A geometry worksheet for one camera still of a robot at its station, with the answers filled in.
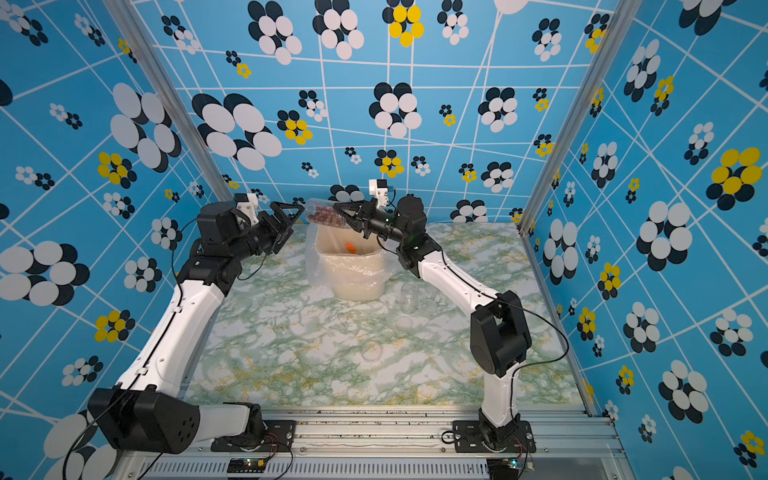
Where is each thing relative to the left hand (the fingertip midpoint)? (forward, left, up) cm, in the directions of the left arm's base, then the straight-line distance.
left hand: (302, 213), depth 72 cm
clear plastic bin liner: (-4, +1, -20) cm, 20 cm away
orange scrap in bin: (+11, -8, -26) cm, 29 cm away
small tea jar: (-4, -27, -29) cm, 40 cm away
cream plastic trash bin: (-6, -12, -14) cm, 19 cm away
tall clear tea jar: (-4, -34, -37) cm, 50 cm away
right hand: (-1, -9, +3) cm, 10 cm away
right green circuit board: (-47, -49, -39) cm, 78 cm away
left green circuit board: (-47, +14, -40) cm, 63 cm away
